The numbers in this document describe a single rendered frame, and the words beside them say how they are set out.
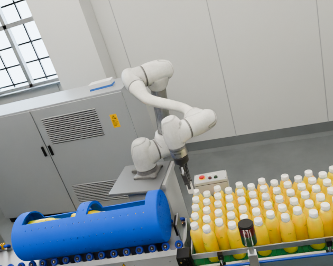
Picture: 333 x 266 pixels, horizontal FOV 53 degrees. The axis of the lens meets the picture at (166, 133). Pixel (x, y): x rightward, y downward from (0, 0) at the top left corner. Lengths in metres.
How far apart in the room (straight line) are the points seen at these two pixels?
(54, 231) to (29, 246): 0.18
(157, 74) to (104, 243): 1.00
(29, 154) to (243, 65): 2.73
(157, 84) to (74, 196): 2.40
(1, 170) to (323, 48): 4.02
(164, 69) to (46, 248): 1.22
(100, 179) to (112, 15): 2.03
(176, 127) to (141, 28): 2.91
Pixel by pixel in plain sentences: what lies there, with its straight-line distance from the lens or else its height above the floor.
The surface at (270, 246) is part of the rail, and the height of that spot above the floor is 0.97.
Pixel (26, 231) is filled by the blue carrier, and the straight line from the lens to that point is 2.12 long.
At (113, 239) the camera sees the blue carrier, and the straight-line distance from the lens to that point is 1.89.
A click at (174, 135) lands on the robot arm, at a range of 1.60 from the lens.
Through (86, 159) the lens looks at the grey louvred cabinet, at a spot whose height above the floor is 0.77.
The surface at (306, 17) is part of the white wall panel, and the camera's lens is 4.26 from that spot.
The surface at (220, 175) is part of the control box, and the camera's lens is 2.08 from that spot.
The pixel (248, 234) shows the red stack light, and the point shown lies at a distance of 1.45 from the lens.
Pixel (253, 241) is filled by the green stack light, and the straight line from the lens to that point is 1.49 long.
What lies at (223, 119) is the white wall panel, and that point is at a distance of 4.57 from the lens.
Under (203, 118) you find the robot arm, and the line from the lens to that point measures 1.65.
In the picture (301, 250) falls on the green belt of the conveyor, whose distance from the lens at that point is 1.83.
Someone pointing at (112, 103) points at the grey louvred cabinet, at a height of 1.33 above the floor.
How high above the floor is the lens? 2.20
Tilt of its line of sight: 23 degrees down
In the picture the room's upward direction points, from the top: 17 degrees counter-clockwise
